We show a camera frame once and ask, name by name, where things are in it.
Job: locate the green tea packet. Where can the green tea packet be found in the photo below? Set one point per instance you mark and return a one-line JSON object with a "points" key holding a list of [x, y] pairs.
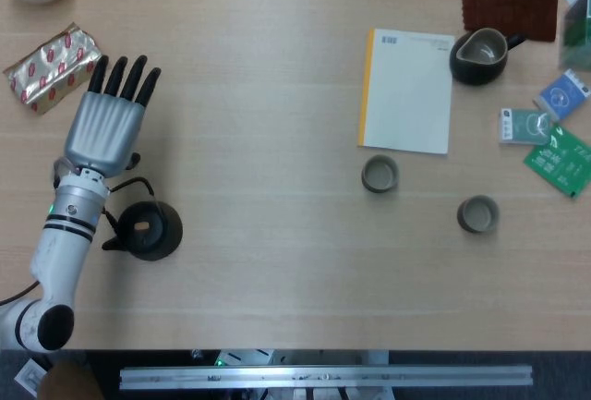
{"points": [[561, 164]]}

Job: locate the brown round stool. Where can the brown round stool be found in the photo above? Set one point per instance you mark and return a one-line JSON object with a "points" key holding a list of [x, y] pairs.
{"points": [[69, 384]]}

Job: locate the dark ceramic teacup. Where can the dark ceramic teacup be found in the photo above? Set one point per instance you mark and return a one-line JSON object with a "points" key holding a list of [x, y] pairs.
{"points": [[478, 214], [379, 174]]}

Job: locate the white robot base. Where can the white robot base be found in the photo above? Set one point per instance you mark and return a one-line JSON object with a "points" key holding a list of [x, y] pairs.
{"points": [[244, 357]]}

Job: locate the black cast iron teapot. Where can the black cast iron teapot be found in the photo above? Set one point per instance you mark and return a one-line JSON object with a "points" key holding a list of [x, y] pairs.
{"points": [[148, 233]]}

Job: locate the white floor socket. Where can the white floor socket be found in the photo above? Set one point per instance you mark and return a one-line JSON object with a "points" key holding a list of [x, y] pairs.
{"points": [[28, 378]]}

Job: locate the clear green tea box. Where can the clear green tea box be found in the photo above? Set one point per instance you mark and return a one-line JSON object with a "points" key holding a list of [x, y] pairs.
{"points": [[577, 35]]}

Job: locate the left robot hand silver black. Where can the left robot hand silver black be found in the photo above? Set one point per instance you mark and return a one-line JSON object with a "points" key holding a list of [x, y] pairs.
{"points": [[104, 132]]}

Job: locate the blue tea sachet box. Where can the blue tea sachet box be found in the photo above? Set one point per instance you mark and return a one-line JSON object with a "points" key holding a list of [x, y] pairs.
{"points": [[561, 97]]}

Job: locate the aluminium rail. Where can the aluminium rail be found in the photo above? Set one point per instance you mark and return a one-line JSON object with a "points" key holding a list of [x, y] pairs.
{"points": [[323, 377]]}

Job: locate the dark ceramic pitcher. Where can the dark ceramic pitcher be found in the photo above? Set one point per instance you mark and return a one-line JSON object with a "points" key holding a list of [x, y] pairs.
{"points": [[478, 56]]}

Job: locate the gold foil packet red prints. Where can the gold foil packet red prints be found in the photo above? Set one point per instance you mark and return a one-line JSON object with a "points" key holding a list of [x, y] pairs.
{"points": [[51, 67]]}

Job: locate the grey-green tea sachet box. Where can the grey-green tea sachet box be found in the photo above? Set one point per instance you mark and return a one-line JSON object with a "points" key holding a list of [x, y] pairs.
{"points": [[522, 126]]}

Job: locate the white notebook yellow spine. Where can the white notebook yellow spine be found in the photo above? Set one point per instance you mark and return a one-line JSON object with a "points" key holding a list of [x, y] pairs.
{"points": [[408, 95]]}

